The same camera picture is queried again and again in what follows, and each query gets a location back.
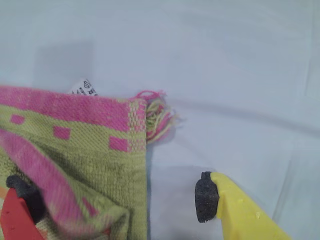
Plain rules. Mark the green towel with pink border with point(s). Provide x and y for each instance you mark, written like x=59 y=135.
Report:
x=87 y=150

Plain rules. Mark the pale blue table cover sheet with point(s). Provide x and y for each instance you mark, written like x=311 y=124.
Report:
x=225 y=75

